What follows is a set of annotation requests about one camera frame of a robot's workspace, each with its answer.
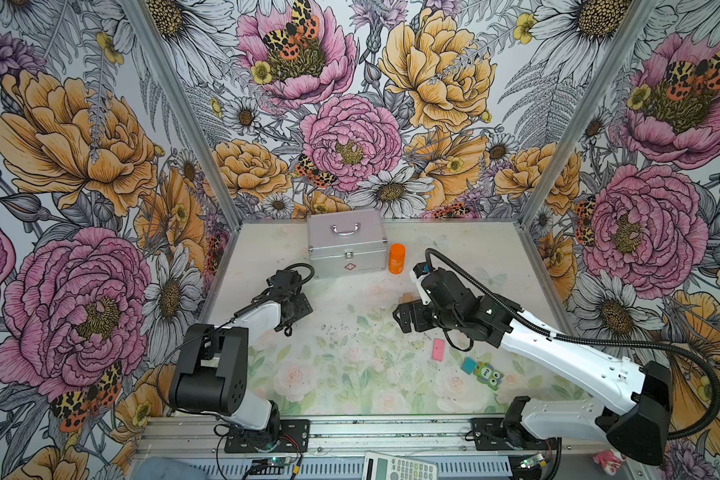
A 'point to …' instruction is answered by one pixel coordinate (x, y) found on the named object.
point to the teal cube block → (468, 365)
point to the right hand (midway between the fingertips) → (413, 320)
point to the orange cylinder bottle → (396, 258)
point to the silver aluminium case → (346, 242)
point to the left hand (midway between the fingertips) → (296, 319)
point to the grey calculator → (382, 466)
